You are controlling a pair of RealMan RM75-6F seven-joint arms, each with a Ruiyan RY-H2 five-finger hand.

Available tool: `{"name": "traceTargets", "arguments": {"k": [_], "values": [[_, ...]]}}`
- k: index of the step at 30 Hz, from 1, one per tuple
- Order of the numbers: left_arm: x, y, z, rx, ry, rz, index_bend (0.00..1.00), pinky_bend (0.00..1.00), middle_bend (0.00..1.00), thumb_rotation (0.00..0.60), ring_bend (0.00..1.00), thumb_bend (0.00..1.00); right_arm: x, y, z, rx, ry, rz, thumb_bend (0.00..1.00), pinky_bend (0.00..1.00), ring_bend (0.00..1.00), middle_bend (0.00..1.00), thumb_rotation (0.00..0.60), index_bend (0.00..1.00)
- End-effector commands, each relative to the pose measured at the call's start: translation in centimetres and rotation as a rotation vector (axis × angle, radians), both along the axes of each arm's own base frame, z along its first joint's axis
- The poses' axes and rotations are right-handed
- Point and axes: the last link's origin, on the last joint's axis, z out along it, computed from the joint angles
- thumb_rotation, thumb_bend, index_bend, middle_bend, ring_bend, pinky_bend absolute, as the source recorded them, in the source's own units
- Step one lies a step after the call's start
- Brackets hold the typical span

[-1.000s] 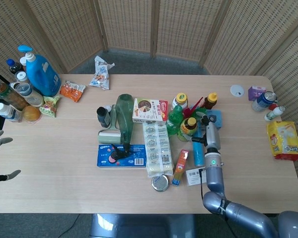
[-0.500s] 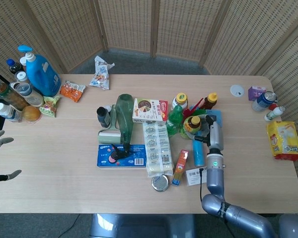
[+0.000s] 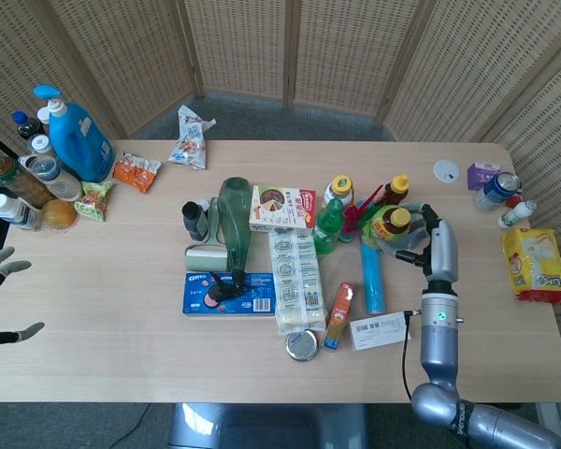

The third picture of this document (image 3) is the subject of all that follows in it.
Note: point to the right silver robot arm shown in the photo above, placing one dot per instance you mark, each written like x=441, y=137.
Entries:
x=437, y=346

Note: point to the brown tea bottle white cap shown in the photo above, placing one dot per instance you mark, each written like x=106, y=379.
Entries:
x=16, y=180

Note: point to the green spray bottle black trigger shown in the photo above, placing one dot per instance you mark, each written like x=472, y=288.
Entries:
x=236, y=220

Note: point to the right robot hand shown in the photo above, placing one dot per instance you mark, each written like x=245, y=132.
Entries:
x=443, y=252

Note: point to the white round table grommet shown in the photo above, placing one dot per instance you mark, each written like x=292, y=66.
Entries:
x=447, y=170

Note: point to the small red cap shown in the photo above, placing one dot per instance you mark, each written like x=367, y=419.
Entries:
x=514, y=201

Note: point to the white bottle blue label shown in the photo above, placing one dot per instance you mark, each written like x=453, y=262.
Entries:
x=14, y=210

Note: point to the blue plastic bag roll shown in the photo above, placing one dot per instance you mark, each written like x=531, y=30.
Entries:
x=374, y=280

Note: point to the brown honey bottle yellow cap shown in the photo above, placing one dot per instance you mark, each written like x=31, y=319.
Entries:
x=396, y=187

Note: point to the white biscuit box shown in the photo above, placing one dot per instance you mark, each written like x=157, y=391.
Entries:
x=283, y=206

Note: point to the blue detergent pump bottle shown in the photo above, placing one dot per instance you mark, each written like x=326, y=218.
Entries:
x=81, y=140

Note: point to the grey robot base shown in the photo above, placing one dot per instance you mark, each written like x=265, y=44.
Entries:
x=266, y=428

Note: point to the bottle with printed white cap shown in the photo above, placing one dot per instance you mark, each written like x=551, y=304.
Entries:
x=41, y=145

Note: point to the orange and blue narrow box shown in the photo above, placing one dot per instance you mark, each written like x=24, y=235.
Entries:
x=339, y=318

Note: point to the dark grey bottle black cap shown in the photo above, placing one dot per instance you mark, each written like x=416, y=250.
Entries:
x=194, y=220

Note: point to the blue Oreo biscuit box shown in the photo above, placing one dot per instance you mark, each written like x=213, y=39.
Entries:
x=252, y=299

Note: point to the jar with yellow lid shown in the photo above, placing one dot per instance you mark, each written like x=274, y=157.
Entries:
x=340, y=187

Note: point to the green Sprite bottle green cap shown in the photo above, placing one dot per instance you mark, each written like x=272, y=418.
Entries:
x=329, y=229

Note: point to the wicker folding screen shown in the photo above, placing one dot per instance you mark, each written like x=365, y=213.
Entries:
x=280, y=47

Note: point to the small purple carton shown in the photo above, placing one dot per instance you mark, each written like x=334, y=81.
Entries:
x=481, y=175

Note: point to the red and green feather toy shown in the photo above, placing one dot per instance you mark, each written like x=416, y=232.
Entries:
x=357, y=217

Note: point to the yellow snack bag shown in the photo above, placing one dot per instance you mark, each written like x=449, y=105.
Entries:
x=535, y=266

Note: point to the pale green lint roller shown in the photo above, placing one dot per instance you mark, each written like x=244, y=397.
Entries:
x=205, y=257

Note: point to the white cardboard box with barcodes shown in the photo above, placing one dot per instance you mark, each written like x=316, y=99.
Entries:
x=378, y=332

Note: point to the yellow-cap green tea bottle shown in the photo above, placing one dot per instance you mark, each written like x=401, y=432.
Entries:
x=385, y=229

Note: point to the blue drink can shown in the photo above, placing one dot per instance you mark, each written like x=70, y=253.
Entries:
x=498, y=189

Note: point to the green snack packet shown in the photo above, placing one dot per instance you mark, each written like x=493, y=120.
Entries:
x=93, y=201

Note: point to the small white bottle green label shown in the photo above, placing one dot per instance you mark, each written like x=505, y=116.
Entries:
x=516, y=215

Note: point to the metal tin can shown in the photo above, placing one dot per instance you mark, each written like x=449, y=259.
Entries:
x=301, y=345

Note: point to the round orange fruit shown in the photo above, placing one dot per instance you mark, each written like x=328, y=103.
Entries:
x=60, y=215

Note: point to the white crumpled snack packet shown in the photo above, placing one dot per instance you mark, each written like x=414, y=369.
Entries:
x=189, y=140

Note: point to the orange snack packet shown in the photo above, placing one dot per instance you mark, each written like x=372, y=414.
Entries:
x=138, y=170

